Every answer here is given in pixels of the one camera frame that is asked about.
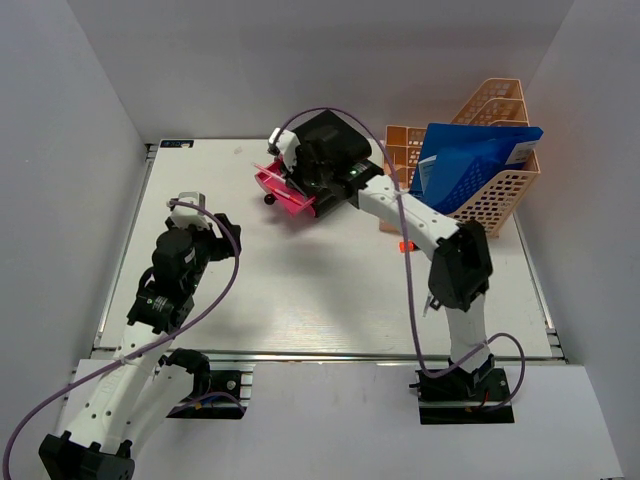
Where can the black label sticker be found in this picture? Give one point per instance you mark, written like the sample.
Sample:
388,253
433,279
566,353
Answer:
176,143

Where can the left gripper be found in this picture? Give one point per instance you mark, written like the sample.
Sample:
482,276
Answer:
222,246

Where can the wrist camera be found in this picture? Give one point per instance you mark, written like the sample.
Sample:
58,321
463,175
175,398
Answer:
282,144
186,210

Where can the long red pen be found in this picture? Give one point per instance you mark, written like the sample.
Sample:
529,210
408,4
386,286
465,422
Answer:
275,191

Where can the orange highlighter marker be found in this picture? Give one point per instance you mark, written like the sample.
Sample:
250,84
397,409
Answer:
407,246

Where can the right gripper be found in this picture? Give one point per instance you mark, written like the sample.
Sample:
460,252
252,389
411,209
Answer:
294,175

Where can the blue plastic folder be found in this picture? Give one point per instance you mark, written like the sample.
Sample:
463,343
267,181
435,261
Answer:
457,161

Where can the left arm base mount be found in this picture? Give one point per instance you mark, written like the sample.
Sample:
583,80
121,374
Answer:
216,393

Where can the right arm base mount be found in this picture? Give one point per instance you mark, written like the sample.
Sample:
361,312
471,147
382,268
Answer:
445,401

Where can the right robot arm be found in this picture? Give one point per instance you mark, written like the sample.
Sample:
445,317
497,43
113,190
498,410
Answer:
460,268

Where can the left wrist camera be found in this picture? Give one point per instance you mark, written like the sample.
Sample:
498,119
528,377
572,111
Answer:
186,210

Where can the peach file rack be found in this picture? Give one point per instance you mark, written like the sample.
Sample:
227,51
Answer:
498,102

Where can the black pink drawer organizer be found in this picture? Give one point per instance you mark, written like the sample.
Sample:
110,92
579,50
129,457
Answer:
320,201

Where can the short red pen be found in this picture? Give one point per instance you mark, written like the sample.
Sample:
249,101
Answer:
268,179

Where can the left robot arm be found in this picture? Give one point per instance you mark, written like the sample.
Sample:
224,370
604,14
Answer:
149,380

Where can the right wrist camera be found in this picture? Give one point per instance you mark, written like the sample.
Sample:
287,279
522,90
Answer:
282,144

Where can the dark clear pen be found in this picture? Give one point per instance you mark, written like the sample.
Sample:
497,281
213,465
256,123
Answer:
427,305

